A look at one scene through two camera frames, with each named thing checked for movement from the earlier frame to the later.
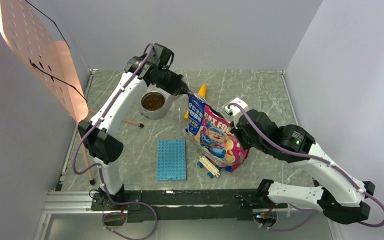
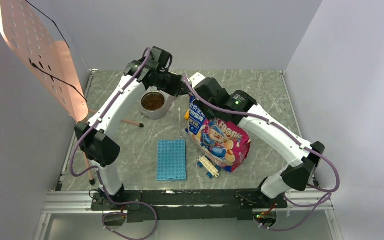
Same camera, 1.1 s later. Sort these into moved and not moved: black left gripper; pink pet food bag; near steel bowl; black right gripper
Moved: black right gripper
Not moved: pink pet food bag; near steel bowl; black left gripper
